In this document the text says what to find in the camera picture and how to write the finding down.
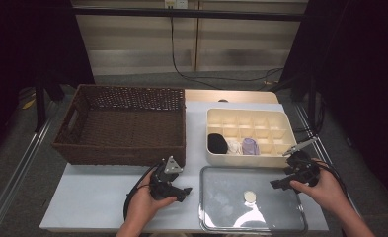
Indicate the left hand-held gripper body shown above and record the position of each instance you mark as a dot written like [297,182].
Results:
[163,184]

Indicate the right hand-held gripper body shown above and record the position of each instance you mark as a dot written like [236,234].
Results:
[303,171]

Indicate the cream divided storage box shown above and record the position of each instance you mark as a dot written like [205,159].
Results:
[280,159]

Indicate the clear plastic box lid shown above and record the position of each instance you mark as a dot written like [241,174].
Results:
[221,197]

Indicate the black sock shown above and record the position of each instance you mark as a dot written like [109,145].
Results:
[217,143]

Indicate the white sock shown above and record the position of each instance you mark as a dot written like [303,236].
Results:
[234,147]

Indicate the brown wicker basket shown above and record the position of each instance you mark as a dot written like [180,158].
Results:
[66,153]

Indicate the person's right hand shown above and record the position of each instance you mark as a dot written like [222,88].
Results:
[326,191]

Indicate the person's left hand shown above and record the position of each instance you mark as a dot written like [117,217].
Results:
[142,210]

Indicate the dark curtain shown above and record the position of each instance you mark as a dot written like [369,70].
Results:
[362,65]
[23,39]

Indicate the black metal stand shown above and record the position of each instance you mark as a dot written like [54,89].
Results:
[39,108]

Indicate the yellow flat object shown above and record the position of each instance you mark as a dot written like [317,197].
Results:
[28,104]

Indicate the black horizontal bar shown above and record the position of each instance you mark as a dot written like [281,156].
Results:
[214,15]

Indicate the metal floor rail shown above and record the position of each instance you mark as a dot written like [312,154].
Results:
[313,131]
[17,174]

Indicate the white wall outlet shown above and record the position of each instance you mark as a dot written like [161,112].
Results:
[181,4]

